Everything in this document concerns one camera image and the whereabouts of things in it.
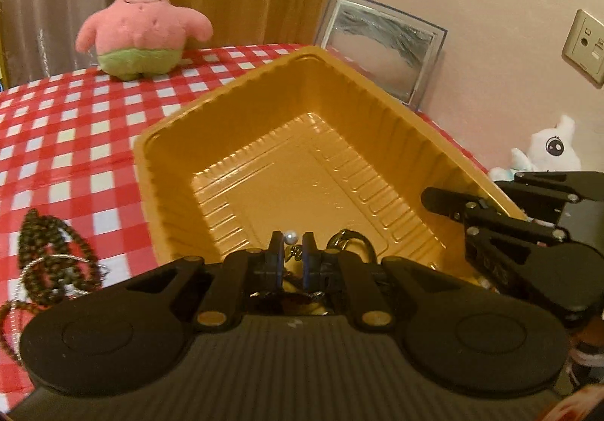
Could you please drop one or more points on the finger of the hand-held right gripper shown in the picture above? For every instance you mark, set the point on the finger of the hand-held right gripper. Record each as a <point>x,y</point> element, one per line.
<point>557,182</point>
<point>446,200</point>

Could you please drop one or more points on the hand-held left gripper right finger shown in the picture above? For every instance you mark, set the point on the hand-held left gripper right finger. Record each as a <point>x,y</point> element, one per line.
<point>309,260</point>

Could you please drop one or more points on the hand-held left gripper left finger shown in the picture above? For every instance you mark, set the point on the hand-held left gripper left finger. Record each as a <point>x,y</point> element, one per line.
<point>278,256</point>

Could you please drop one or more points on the pearl charm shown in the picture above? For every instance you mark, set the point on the pearl charm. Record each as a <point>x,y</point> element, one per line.
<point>291,237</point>

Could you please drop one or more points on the golden plastic tray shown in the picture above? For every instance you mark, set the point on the golden plastic tray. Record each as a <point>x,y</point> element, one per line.
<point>292,147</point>

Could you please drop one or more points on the white plush toy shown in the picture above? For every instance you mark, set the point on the white plush toy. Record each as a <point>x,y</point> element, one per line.
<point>552,149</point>

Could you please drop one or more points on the red white checkered tablecloth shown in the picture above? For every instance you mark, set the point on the red white checkered tablecloth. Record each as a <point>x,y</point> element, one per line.
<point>71,128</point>

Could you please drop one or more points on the pink star plush toy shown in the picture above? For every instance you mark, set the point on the pink star plush toy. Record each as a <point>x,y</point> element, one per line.
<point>141,24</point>

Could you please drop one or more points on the grey patterned curtain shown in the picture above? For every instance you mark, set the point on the grey patterned curtain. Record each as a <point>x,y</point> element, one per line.
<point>52,1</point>

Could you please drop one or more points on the wall panel with round port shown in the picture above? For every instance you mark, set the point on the wall panel with round port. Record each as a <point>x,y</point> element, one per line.
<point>587,46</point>

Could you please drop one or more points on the sand art picture frame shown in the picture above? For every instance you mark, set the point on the sand art picture frame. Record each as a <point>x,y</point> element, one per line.
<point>382,53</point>

